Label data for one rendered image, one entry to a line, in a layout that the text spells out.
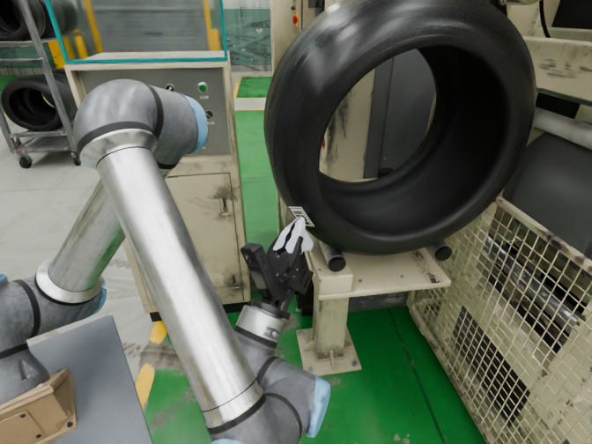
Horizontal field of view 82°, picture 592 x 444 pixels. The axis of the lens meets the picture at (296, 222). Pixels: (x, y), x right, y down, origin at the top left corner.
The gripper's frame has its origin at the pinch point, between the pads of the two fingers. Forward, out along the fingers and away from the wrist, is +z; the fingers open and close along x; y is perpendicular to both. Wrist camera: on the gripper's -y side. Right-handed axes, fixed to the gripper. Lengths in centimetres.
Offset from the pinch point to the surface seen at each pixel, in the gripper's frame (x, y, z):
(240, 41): -692, 185, 576
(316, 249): -11.1, 20.4, 1.4
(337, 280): -1.0, 21.3, -5.6
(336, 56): 14.4, -19.3, 21.9
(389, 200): -2.9, 33.3, 25.4
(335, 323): -41, 80, -10
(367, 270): -1.9, 33.2, 2.1
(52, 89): -343, -46, 94
